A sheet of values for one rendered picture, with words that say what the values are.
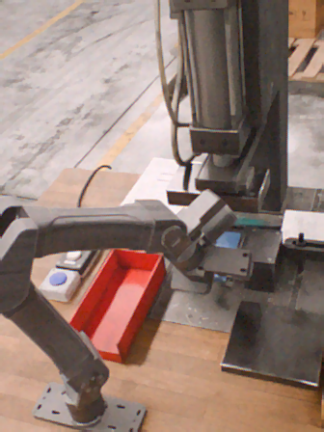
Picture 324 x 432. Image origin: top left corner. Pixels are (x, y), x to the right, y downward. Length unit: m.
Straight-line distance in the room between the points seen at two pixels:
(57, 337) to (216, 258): 0.28
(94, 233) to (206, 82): 0.32
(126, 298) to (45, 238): 0.50
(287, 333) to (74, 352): 0.41
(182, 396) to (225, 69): 0.56
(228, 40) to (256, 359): 0.55
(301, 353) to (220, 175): 0.35
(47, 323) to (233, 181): 0.41
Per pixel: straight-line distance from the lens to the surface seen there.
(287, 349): 1.04
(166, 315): 1.13
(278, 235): 1.16
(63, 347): 0.85
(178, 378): 1.04
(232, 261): 0.90
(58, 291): 1.21
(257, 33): 0.95
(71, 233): 0.73
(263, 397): 1.00
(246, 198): 1.00
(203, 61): 0.90
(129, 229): 0.77
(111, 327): 1.13
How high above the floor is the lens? 1.74
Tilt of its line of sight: 38 degrees down
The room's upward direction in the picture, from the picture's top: 11 degrees counter-clockwise
